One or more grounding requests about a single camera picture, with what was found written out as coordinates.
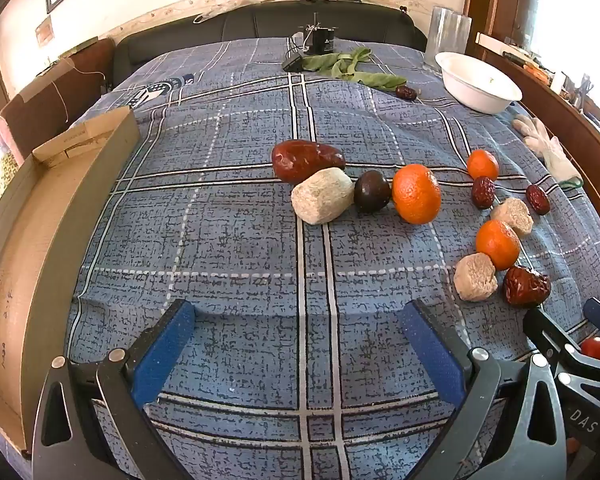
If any white bowl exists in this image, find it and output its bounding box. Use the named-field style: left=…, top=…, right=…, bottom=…
left=434, top=51, right=524, bottom=115

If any black cylindrical device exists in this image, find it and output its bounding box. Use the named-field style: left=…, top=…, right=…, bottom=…
left=306, top=10, right=337, bottom=56

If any dark purple round fruit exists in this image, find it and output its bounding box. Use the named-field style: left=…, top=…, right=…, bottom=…
left=354, top=170, right=392, bottom=213

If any small wall sticker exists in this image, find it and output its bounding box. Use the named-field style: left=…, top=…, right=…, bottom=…
left=34, top=17, right=54, bottom=49

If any large smooth red date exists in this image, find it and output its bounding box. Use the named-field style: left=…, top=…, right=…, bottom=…
left=272, top=140, right=346, bottom=184

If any green leafy vegetable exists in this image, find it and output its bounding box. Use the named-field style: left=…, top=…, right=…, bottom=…
left=302, top=47, right=409, bottom=92

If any cardboard box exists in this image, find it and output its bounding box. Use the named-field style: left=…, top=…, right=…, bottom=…
left=0, top=106, right=141, bottom=461

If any wrinkled red date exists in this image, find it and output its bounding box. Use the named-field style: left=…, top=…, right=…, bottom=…
left=503, top=265, right=552, bottom=310

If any medium orange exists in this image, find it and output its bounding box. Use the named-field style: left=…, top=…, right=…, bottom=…
left=476, top=219, right=521, bottom=271

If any wooden bed frame ledge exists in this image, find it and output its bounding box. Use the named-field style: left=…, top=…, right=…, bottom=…
left=462, top=0, right=600, bottom=241

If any white cotton glove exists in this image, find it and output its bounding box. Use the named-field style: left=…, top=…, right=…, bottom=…
left=511, top=114, right=584, bottom=191

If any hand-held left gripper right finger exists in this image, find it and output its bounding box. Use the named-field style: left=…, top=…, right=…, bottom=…
left=399, top=299, right=567, bottom=480

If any large beige dried fruit chunk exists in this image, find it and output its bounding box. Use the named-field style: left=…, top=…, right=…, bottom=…
left=291, top=168, right=355, bottom=225

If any large orange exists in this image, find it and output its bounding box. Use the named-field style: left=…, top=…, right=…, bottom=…
left=392, top=163, right=442, bottom=225

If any blue plaid blanket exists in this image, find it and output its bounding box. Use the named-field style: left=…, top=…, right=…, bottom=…
left=65, top=37, right=600, bottom=480

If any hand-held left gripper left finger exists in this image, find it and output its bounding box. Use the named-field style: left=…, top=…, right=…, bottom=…
left=32, top=299, right=196, bottom=480

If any clear plastic container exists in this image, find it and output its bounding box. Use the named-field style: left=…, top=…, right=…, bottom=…
left=424, top=6, right=474, bottom=69

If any black leather headboard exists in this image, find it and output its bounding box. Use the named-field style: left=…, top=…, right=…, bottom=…
left=112, top=2, right=429, bottom=69

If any small orange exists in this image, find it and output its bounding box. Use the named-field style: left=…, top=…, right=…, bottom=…
left=467, top=149, right=500, bottom=181

